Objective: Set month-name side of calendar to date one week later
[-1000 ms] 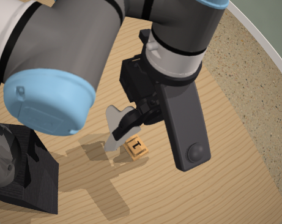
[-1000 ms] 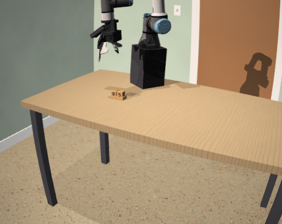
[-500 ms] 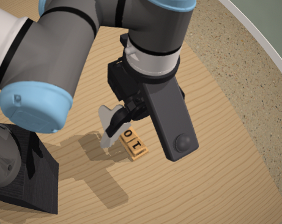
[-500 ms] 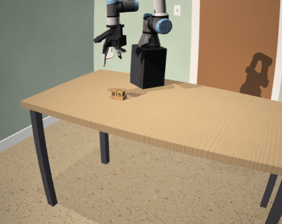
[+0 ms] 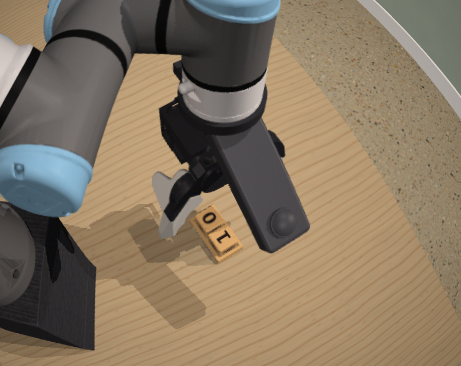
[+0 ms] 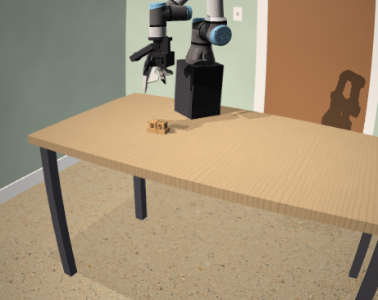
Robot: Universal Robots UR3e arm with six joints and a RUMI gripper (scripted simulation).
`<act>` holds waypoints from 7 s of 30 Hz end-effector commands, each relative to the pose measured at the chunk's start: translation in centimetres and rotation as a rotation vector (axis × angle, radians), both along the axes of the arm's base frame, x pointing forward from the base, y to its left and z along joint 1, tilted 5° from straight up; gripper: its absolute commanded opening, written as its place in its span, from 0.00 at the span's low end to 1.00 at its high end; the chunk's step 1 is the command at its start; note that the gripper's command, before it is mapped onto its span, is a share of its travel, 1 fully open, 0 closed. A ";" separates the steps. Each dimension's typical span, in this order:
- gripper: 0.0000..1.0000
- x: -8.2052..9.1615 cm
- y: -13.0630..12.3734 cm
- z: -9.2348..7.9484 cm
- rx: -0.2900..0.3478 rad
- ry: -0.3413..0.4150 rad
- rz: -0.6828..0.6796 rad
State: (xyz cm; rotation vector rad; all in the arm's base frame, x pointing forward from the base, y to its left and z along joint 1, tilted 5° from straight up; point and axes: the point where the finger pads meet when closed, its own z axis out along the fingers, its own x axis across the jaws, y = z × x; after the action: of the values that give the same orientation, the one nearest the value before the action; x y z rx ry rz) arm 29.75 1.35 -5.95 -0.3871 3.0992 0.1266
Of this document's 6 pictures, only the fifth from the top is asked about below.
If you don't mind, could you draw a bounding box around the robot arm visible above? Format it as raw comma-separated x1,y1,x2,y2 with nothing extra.
0,0,310,306

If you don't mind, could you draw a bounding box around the tan wooden cube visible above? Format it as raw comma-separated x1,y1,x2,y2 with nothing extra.
208,224,238,257
195,205,224,238

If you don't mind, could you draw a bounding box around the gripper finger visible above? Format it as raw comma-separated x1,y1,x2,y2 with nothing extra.
152,169,203,239
268,130,285,161

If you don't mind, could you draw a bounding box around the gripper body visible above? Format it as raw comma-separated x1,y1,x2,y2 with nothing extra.
159,84,268,193

